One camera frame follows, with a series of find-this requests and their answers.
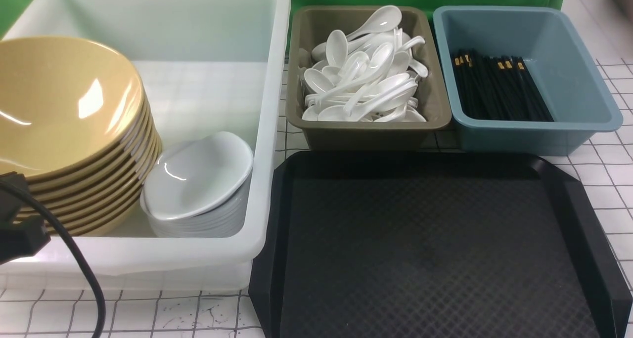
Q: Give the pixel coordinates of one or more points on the olive plastic spoon bin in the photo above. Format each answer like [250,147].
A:
[311,26]

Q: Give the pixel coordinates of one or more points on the stack of white dishes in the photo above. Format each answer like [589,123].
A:
[222,222]

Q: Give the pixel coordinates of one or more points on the bundle of black chopsticks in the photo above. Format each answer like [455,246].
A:
[497,88]

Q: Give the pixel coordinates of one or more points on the pile of white spoons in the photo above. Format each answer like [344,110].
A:
[368,75]

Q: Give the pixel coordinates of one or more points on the stack of yellow bowls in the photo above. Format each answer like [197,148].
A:
[94,198]

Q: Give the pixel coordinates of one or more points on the black plastic serving tray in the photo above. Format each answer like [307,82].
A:
[434,245]

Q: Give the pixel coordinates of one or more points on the yellow noodle bowl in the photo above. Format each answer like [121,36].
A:
[63,101]

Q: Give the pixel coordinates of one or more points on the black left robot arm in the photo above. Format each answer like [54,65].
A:
[24,238]

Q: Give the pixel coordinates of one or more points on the blue plastic chopstick bin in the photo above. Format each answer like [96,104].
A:
[559,62]

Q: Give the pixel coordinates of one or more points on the large white plastic bin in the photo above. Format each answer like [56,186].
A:
[207,66]

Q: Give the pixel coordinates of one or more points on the white square side dish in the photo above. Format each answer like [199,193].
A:
[199,177]

